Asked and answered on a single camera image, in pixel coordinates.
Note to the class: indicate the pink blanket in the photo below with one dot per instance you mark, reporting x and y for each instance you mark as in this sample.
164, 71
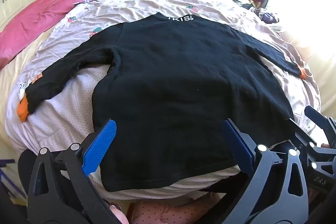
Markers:
52, 6

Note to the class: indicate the pink dotted pajama pants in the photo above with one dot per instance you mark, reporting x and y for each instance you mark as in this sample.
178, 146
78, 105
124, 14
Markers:
170, 212

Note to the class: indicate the lilac strawberry printed blanket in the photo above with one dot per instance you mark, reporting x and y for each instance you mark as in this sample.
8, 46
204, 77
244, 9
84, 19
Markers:
68, 108

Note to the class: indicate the black sweater with orange cuffs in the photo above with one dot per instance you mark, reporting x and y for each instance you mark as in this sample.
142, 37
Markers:
170, 69

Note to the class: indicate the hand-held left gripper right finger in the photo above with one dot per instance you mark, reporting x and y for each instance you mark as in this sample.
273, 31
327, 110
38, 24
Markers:
236, 144

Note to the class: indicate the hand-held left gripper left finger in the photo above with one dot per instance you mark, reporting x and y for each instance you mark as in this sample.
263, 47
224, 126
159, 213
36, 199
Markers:
101, 141

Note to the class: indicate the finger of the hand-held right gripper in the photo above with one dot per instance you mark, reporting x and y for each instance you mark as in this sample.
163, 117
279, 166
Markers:
319, 115
305, 136

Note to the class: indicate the heap of lilac clothes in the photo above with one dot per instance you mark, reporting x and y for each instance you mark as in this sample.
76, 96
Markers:
270, 18

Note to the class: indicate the person's left hand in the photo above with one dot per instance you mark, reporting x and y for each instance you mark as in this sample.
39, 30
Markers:
118, 214

